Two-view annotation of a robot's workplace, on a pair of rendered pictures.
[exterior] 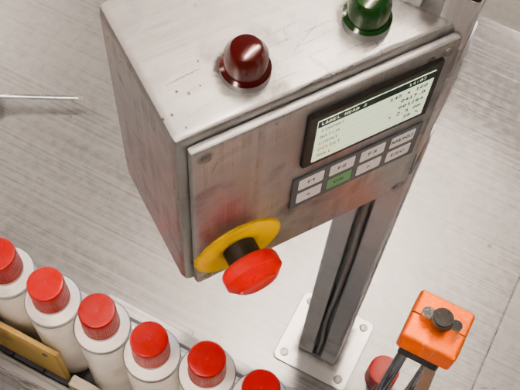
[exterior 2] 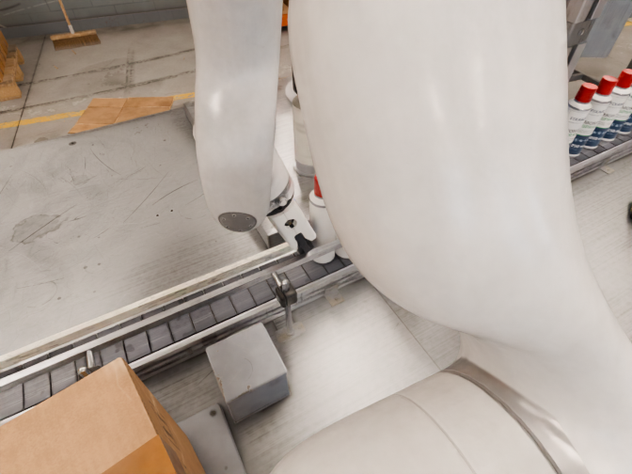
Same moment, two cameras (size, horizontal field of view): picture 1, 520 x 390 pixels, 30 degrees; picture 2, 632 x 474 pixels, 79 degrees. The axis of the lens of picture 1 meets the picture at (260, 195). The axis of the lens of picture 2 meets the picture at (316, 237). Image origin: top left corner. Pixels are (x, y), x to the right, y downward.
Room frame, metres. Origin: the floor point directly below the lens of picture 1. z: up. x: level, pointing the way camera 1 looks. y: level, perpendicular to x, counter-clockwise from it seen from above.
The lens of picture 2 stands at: (0.41, -0.66, 1.49)
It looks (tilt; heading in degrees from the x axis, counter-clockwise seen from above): 47 degrees down; 129
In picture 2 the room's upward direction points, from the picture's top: straight up
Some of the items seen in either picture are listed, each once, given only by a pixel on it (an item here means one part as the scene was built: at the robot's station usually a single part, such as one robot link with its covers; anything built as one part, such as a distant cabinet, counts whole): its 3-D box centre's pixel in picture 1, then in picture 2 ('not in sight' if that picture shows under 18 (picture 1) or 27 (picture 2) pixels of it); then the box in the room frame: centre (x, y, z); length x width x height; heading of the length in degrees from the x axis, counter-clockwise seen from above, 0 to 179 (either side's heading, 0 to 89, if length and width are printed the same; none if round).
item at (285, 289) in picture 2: not in sight; (281, 299); (0.12, -0.40, 0.91); 0.07 x 0.03 x 0.16; 158
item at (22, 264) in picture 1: (18, 292); not in sight; (0.30, 0.23, 0.98); 0.05 x 0.05 x 0.20
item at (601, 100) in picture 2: not in sight; (588, 118); (0.40, 0.45, 0.98); 0.05 x 0.05 x 0.20
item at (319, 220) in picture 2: not in sight; (323, 219); (0.10, -0.25, 0.98); 0.05 x 0.05 x 0.20
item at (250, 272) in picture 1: (248, 265); not in sight; (0.22, 0.00, 1.33); 0.04 x 0.03 x 0.04; 123
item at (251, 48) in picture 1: (246, 59); not in sight; (0.26, 0.01, 1.49); 0.03 x 0.03 x 0.02
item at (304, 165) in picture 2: not in sight; (310, 114); (-0.11, -0.04, 1.03); 0.09 x 0.09 x 0.30
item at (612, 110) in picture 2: not in sight; (606, 111); (0.42, 0.52, 0.98); 0.05 x 0.05 x 0.20
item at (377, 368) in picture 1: (381, 373); not in sight; (0.30, -0.15, 0.85); 0.03 x 0.03 x 0.03
